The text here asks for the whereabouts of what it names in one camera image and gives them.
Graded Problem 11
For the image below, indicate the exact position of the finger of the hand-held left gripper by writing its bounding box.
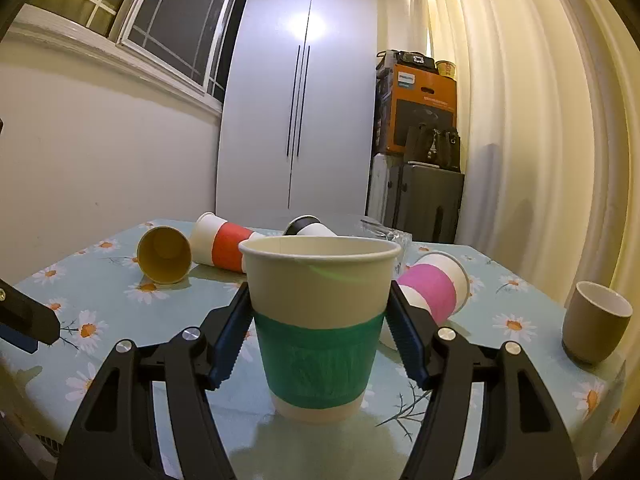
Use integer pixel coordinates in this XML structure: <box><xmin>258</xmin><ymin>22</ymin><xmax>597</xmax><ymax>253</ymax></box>
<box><xmin>0</xmin><ymin>282</ymin><xmax>62</xmax><ymax>353</ymax></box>

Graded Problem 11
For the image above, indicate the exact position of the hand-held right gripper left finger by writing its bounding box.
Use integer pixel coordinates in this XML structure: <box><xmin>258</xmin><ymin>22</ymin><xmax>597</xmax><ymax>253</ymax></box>
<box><xmin>54</xmin><ymin>282</ymin><xmax>257</xmax><ymax>480</ymax></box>

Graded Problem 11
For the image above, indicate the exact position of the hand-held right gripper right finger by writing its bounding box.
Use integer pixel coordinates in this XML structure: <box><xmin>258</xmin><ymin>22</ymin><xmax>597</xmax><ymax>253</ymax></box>
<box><xmin>384</xmin><ymin>280</ymin><xmax>583</xmax><ymax>480</ymax></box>

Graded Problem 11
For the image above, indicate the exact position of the green banded paper cup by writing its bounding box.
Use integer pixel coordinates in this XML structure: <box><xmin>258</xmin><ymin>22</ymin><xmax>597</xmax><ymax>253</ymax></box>
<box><xmin>238</xmin><ymin>235</ymin><xmax>402</xmax><ymax>423</ymax></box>

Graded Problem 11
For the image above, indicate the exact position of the pink banded paper cup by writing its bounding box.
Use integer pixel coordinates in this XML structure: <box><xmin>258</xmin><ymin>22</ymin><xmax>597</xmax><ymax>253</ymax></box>
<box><xmin>378</xmin><ymin>251</ymin><xmax>471</xmax><ymax>350</ymax></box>

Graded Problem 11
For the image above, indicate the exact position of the red banded paper cup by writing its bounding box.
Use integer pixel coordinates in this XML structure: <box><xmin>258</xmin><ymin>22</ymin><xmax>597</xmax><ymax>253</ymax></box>
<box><xmin>190</xmin><ymin>212</ymin><xmax>266</xmax><ymax>274</ymax></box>

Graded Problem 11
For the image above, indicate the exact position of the yellow paper cup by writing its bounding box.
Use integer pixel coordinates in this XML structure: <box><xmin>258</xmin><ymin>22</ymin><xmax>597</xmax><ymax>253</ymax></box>
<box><xmin>136</xmin><ymin>226</ymin><xmax>193</xmax><ymax>286</ymax></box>

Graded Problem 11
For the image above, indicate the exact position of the black banded paper cup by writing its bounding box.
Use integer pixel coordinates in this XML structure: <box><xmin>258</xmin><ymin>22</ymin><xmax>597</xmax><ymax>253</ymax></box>
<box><xmin>283</xmin><ymin>215</ymin><xmax>337</xmax><ymax>237</ymax></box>

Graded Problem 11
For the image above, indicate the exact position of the beige ceramic cup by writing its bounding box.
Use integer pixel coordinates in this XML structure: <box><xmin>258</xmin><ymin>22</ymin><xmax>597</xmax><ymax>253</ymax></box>
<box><xmin>561</xmin><ymin>280</ymin><xmax>634</xmax><ymax>366</ymax></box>

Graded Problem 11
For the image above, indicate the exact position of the clear glass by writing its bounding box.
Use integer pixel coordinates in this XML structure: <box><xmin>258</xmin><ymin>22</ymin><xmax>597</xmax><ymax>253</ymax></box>
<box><xmin>354</xmin><ymin>217</ymin><xmax>413</xmax><ymax>273</ymax></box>

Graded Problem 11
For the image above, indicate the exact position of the dark grey suitcase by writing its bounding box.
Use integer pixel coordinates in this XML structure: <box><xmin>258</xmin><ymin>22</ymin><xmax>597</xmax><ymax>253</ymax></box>
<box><xmin>367</xmin><ymin>152</ymin><xmax>466</xmax><ymax>245</ymax></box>

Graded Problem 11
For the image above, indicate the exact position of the black handbag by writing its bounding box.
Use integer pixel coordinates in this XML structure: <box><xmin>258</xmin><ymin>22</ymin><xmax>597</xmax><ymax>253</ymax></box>
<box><xmin>404</xmin><ymin>124</ymin><xmax>462</xmax><ymax>171</ymax></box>

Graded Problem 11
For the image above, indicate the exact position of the orange cardboard box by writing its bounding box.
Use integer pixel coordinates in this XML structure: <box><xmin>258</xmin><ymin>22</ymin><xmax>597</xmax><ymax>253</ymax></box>
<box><xmin>374</xmin><ymin>62</ymin><xmax>458</xmax><ymax>156</ymax></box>

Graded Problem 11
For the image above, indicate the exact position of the cream curtain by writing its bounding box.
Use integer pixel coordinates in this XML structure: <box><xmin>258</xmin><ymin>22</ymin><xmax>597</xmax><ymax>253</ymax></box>
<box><xmin>411</xmin><ymin>0</ymin><xmax>640</xmax><ymax>306</ymax></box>

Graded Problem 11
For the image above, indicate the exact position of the white wardrobe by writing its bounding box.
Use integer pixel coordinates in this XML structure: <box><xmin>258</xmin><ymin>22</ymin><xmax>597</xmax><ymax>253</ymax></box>
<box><xmin>215</xmin><ymin>0</ymin><xmax>379</xmax><ymax>217</ymax></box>

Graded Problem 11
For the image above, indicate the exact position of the black device on box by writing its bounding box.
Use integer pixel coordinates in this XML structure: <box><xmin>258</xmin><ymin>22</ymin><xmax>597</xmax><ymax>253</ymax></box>
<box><xmin>376</xmin><ymin>50</ymin><xmax>437</xmax><ymax>70</ymax></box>

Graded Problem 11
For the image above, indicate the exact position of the window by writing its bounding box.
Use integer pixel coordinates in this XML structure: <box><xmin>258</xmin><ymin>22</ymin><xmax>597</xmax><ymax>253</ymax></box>
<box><xmin>30</xmin><ymin>0</ymin><xmax>251</xmax><ymax>103</ymax></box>

